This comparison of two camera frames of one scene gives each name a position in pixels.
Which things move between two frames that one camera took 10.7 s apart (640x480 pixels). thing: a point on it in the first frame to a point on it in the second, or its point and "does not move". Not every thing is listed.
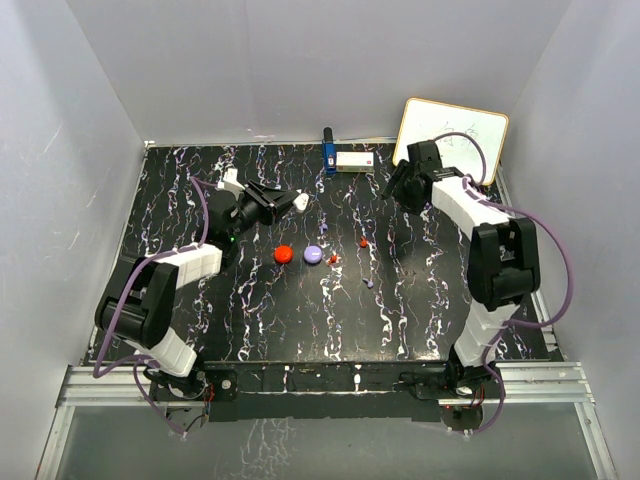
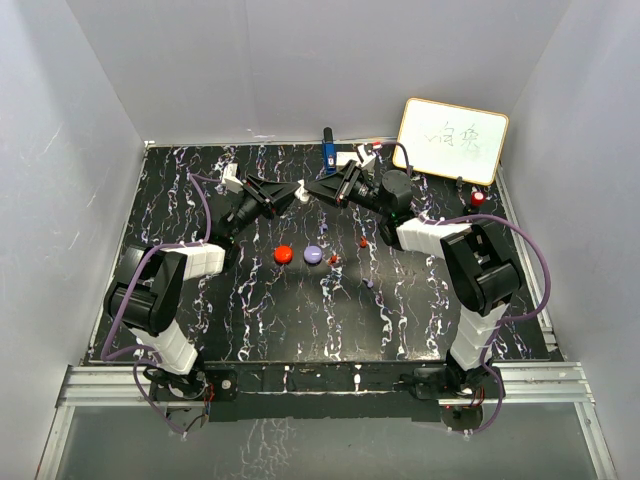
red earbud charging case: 283,254 does not move
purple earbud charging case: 313,254 does not move
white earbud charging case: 301,201 to 301,193
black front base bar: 336,390 does not move
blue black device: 329,160 does not move
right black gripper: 413,206 to 334,186
